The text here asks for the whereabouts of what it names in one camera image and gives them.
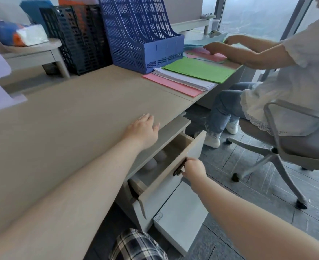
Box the person's right hand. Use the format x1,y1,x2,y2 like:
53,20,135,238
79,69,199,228
181,157,208,185

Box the person's left hand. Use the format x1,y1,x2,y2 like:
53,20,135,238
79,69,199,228
123,113,160,150

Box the grey drawer with dark handle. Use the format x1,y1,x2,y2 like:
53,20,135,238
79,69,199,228
128,130,207,220

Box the person's right forearm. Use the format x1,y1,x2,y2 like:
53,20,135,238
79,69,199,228
190,173,319,260

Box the person's left forearm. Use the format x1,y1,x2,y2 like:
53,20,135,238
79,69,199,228
0,135,147,260

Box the white round object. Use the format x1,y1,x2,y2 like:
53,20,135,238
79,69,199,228
154,149,169,163
143,159,158,172

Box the pink folder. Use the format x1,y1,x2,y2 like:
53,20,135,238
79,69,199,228
142,73,204,98

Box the large white-grey drawer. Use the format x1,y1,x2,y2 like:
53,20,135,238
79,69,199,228
153,181,209,256

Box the white paper stack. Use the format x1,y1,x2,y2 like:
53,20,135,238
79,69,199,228
151,67,218,92

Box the grey drawer cabinet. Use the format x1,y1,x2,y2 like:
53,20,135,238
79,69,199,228
113,116,193,234

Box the green paper folder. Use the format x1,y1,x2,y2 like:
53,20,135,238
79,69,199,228
162,57,236,84

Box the blue plastic file rack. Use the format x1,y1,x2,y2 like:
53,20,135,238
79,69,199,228
98,0,185,74

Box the pink paper sheet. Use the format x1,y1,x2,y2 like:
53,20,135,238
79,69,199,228
186,48,228,63

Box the plaid trousers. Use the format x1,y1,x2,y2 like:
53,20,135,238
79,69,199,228
109,228,169,260

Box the grey office chair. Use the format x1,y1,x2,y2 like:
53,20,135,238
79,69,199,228
227,100,319,210

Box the light blue paper sheet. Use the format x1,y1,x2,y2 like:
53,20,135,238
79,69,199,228
183,32,228,51

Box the grey monitor riser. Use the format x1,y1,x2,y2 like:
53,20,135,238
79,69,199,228
171,14,217,35
0,27,71,79

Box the black plastic file rack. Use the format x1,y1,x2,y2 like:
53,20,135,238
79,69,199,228
40,5,114,76

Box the orange folder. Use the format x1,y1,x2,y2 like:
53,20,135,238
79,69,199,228
58,0,100,27

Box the tissue pack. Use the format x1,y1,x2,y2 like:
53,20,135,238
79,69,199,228
0,22,49,47

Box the blue folder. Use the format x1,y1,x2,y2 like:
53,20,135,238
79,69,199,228
19,0,54,26

